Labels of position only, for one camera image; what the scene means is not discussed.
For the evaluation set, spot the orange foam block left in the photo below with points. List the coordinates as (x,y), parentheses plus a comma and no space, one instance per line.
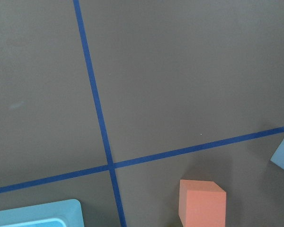
(201,204)

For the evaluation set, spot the cyan plastic bin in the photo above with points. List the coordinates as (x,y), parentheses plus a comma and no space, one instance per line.
(67,213)

